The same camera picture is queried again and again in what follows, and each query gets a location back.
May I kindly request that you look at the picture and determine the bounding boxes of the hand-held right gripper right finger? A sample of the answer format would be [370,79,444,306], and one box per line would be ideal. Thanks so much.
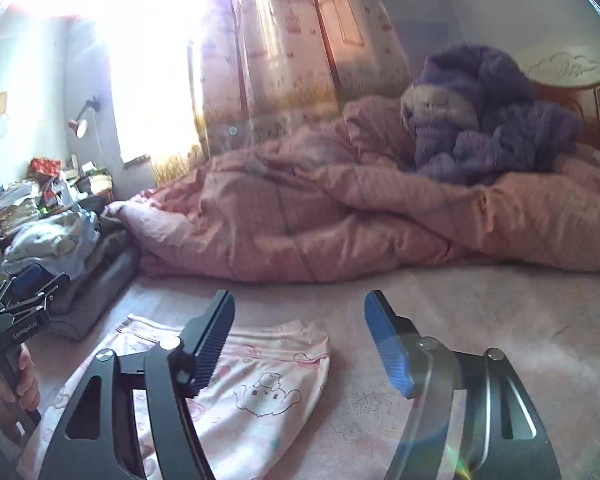
[364,290,563,480]

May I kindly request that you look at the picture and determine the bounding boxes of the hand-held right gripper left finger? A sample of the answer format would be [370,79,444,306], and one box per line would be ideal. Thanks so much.
[17,289,237,480]

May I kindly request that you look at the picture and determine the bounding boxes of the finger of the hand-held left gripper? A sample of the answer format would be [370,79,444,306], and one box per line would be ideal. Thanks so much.
[5,274,73,318]
[0,262,45,301]

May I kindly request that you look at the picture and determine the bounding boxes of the pink cartoon print pants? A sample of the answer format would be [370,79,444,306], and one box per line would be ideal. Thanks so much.
[17,314,331,480]

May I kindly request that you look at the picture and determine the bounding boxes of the person's left hand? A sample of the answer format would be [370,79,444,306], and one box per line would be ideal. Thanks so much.
[0,345,42,441]

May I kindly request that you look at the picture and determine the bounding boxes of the light blue printed garment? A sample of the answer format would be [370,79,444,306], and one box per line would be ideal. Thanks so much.
[2,210,101,276]

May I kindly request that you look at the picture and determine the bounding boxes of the stack of papers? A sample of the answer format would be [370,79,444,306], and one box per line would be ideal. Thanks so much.
[0,182,43,238]

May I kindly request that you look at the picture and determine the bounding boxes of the red box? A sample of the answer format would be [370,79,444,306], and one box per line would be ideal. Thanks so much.
[29,157,62,178]

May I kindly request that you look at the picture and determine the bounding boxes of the stack of green books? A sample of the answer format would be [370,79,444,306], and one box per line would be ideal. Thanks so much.
[60,160,113,196]

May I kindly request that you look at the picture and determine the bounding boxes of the pink checked duvet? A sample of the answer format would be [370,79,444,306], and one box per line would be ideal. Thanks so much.
[102,96,600,283]

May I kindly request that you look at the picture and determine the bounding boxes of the purple fleece blanket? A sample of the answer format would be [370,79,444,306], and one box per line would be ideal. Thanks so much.
[400,45,586,186]

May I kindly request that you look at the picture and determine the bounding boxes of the tree print curtain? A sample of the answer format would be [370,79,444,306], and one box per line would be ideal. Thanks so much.
[187,0,411,186]

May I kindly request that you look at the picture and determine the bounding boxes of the pink wall lamp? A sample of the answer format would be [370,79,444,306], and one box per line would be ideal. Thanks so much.
[67,96,102,140]

